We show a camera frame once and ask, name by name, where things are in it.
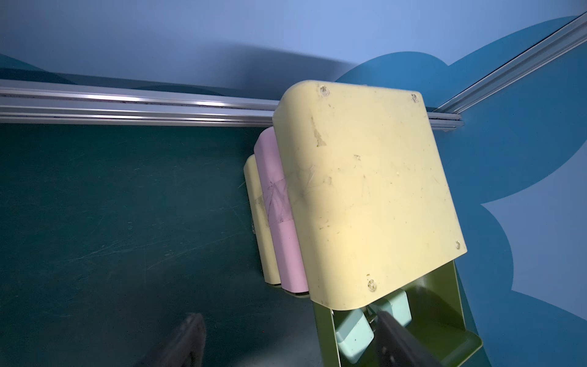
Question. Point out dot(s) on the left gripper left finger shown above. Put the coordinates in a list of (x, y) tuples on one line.
[(184, 346)]

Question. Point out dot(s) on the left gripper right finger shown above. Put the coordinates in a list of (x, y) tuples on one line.
[(397, 347)]

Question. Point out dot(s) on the green plug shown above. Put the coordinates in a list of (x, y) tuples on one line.
[(353, 334), (396, 304)]

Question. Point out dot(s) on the yellow green drawer cabinet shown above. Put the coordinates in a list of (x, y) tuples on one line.
[(349, 182)]

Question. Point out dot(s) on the back aluminium rail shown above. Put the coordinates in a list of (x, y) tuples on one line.
[(26, 102)]

